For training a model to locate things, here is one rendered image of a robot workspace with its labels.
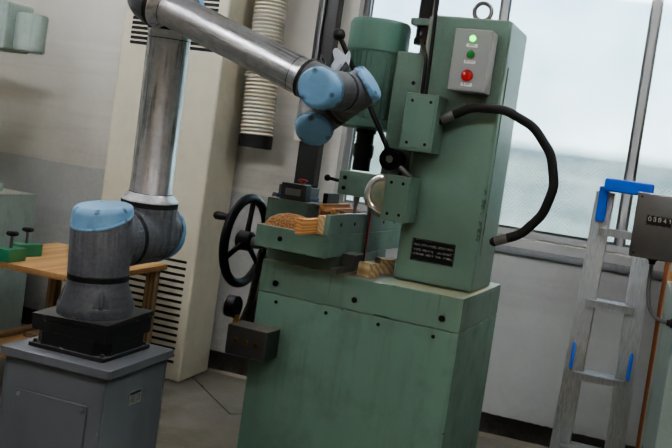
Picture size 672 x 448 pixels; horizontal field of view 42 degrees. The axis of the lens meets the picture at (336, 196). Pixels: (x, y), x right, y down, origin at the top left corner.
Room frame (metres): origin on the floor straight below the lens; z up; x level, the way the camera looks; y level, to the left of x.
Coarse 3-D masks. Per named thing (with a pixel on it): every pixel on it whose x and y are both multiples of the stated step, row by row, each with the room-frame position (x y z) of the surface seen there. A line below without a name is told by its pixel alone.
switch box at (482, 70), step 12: (456, 36) 2.30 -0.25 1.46; (468, 36) 2.29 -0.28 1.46; (480, 36) 2.28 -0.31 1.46; (492, 36) 2.27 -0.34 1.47; (456, 48) 2.30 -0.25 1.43; (468, 48) 2.29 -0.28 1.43; (480, 48) 2.28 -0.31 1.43; (492, 48) 2.28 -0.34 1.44; (456, 60) 2.30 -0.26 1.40; (480, 60) 2.28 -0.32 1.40; (492, 60) 2.30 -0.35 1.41; (456, 72) 2.30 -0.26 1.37; (480, 72) 2.27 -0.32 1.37; (492, 72) 2.32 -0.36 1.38; (456, 84) 2.30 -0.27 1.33; (480, 84) 2.27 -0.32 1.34
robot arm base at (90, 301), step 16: (64, 288) 2.14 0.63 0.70; (80, 288) 2.11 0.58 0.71; (96, 288) 2.11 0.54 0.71; (112, 288) 2.13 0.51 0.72; (128, 288) 2.18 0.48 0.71; (64, 304) 2.11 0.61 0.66; (80, 304) 2.10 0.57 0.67; (96, 304) 2.10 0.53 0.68; (112, 304) 2.12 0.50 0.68; (128, 304) 2.16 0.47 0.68; (96, 320) 2.10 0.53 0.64; (112, 320) 2.11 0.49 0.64
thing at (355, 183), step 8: (344, 176) 2.54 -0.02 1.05; (352, 176) 2.54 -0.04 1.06; (360, 176) 2.53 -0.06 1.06; (368, 176) 2.52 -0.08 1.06; (344, 184) 2.54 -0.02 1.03; (352, 184) 2.54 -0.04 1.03; (360, 184) 2.53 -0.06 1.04; (344, 192) 2.54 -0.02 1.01; (352, 192) 2.53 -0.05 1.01; (360, 192) 2.53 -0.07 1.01
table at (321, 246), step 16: (256, 240) 2.37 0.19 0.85; (272, 240) 2.35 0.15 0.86; (288, 240) 2.33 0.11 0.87; (304, 240) 2.31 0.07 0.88; (320, 240) 2.30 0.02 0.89; (336, 240) 2.35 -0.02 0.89; (352, 240) 2.46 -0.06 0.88; (368, 240) 2.57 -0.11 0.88; (384, 240) 2.71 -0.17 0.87; (320, 256) 2.29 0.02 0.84; (336, 256) 2.36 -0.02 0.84
